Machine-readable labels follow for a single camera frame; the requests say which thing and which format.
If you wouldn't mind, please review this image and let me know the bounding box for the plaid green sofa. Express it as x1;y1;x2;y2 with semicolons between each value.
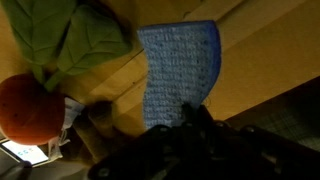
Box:
226;75;320;154

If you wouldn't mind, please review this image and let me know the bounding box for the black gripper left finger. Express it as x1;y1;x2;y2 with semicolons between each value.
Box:
87;102;196;180

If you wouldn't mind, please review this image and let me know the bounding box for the large cardboard box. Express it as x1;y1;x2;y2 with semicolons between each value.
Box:
0;0;320;139

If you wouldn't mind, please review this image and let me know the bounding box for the brown plush toy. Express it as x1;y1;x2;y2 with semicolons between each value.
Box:
71;99;138;166

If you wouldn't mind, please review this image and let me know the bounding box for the blue sponge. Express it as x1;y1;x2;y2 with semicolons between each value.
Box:
136;19;223;131

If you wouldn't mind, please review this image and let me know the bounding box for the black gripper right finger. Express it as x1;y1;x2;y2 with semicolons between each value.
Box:
196;103;320;180

